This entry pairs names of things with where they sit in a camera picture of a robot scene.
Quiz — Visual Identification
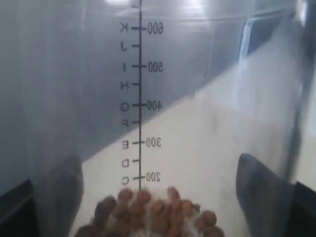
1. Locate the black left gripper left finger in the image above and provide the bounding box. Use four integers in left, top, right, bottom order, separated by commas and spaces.
0, 156, 83, 237

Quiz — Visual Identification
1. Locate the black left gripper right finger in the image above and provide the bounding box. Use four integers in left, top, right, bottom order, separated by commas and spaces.
236, 153, 316, 237

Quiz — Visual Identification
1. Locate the clear plastic shaker bottle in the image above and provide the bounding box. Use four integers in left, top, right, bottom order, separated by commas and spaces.
0, 0, 316, 237

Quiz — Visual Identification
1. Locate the brown pellet food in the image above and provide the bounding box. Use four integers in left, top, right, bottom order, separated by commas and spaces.
73, 186, 225, 237

